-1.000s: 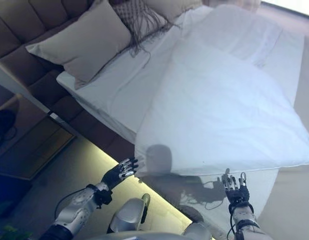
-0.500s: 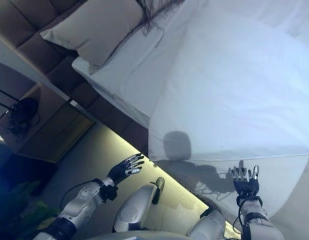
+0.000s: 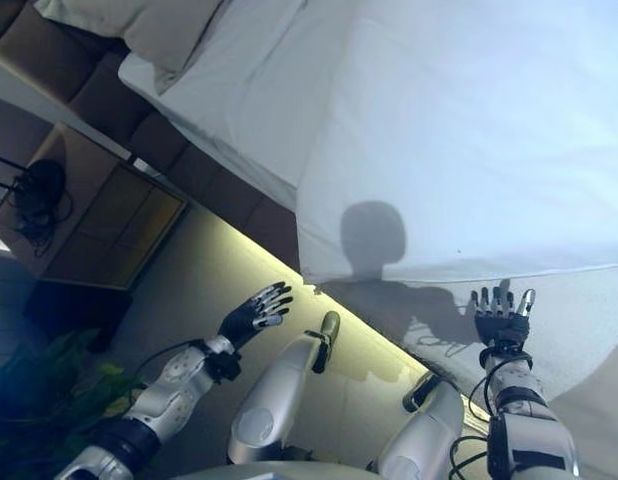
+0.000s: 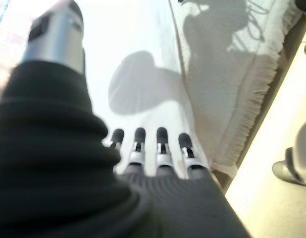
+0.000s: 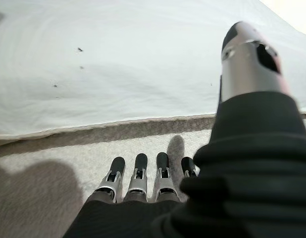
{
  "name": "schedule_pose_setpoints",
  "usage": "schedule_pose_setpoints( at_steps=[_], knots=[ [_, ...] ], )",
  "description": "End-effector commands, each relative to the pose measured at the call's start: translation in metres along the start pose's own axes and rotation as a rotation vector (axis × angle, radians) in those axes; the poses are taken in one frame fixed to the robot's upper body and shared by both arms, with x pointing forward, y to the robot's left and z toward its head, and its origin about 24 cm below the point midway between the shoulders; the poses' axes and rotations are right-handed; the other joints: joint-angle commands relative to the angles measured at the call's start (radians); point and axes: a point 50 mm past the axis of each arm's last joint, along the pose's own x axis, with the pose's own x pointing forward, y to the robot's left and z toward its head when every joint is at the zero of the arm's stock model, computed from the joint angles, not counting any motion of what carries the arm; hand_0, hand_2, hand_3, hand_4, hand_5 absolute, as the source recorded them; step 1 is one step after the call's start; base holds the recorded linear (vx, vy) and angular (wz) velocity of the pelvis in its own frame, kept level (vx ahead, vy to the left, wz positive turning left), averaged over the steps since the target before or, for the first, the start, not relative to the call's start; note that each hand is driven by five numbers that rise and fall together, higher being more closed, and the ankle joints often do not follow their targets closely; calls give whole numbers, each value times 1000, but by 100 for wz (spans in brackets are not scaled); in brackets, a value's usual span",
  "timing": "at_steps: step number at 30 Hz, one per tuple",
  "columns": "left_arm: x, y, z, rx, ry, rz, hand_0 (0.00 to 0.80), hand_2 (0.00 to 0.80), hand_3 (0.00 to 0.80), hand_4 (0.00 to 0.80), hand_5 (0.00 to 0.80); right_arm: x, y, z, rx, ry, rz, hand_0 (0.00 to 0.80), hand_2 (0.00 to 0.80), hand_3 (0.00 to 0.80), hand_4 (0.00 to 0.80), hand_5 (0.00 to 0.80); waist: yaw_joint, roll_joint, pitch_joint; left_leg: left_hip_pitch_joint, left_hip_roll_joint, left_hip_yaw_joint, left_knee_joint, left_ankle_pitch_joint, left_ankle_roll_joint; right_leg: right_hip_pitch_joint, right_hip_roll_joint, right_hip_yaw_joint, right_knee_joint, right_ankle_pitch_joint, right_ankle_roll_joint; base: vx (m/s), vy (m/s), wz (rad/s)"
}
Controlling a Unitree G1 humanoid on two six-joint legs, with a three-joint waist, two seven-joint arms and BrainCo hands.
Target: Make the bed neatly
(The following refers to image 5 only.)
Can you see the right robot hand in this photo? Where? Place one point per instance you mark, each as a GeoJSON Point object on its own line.
{"type": "Point", "coordinates": [242, 186]}

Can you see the white duvet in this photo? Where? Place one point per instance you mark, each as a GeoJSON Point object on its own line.
{"type": "Point", "coordinates": [130, 62]}

